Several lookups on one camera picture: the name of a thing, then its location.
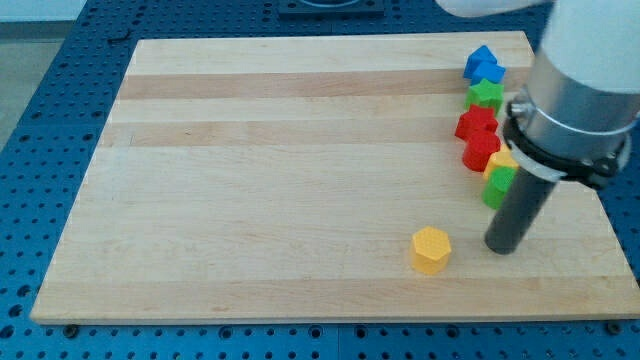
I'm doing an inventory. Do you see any blue pentagon block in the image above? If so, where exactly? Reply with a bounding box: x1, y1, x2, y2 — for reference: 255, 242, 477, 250
463, 45, 498, 79

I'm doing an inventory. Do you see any yellow hexagon block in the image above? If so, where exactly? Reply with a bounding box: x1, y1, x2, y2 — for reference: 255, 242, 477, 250
410, 226, 452, 275

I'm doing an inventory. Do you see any green cylinder block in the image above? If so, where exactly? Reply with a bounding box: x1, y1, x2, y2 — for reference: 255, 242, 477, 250
481, 167, 516, 210

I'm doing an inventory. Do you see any red star block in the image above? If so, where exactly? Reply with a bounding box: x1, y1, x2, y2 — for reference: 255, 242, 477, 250
454, 104, 498, 140

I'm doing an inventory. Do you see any red cylinder block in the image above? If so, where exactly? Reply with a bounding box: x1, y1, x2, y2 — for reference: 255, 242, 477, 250
462, 130, 501, 172

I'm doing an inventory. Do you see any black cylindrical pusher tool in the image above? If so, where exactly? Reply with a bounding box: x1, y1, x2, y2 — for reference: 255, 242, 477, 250
484, 168, 557, 255

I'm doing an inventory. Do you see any green star block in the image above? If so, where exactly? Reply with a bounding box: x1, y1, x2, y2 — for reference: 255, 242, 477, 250
464, 79, 504, 114

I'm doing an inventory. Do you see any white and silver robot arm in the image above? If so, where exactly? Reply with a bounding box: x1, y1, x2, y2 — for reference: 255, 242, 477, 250
484, 0, 639, 255

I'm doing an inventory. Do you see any wooden board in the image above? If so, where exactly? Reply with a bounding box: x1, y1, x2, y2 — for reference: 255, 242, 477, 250
30, 31, 639, 325

